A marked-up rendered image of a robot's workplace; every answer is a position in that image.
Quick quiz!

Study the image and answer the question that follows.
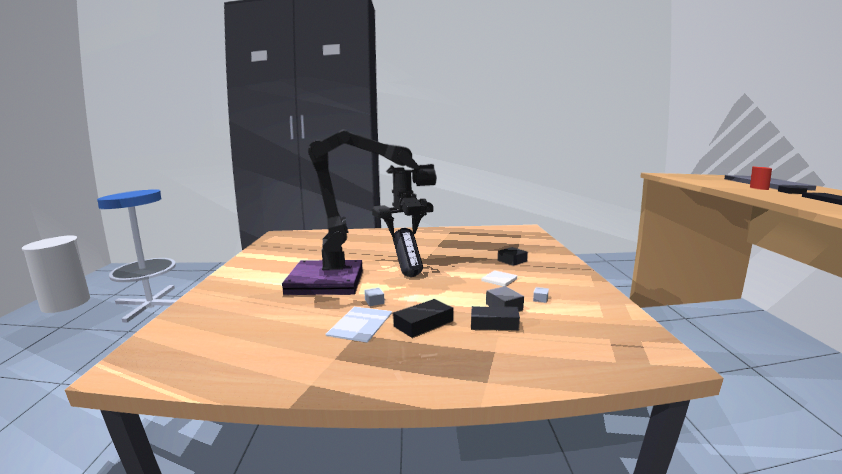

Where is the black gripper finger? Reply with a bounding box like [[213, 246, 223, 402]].
[[382, 217, 394, 238], [412, 213, 427, 235]]

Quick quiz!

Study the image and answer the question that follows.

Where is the white flat rectangular sheet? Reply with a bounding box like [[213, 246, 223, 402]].
[[325, 307, 392, 342]]

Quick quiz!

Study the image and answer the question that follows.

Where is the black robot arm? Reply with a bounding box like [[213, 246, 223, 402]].
[[308, 130, 437, 270]]

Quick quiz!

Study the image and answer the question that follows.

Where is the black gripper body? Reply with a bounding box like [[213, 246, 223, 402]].
[[372, 187, 433, 218]]

